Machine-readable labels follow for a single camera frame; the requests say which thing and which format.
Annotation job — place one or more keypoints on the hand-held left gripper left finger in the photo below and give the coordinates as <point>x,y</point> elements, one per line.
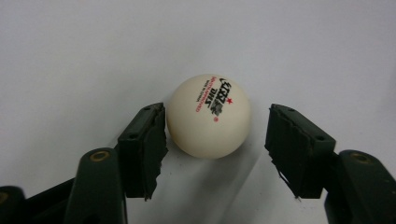
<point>141,152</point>

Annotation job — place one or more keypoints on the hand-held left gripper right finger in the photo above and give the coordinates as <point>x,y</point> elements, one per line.
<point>299,149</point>

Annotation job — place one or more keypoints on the white ping pong ball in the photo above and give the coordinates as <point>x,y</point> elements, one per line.
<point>208,116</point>

